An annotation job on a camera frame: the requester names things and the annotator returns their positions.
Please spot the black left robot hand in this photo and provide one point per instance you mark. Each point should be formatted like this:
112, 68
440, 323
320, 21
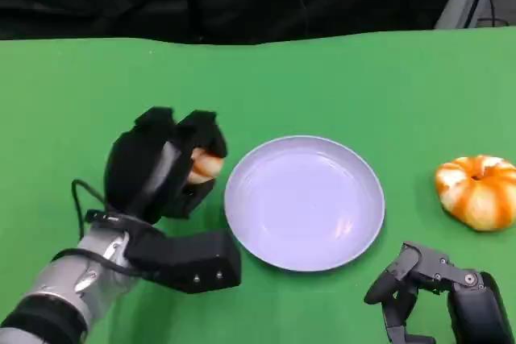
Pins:
141, 171

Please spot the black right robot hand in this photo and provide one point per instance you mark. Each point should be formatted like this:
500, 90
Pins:
471, 303

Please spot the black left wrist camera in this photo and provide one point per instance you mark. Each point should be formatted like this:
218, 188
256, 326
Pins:
189, 259

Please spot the orange white toy bread roll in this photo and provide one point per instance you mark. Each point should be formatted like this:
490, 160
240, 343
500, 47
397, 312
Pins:
205, 167
477, 195

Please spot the lilac plate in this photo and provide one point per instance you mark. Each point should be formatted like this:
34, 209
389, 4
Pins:
304, 203

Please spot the green table cloth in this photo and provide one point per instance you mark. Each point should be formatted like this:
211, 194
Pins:
282, 86

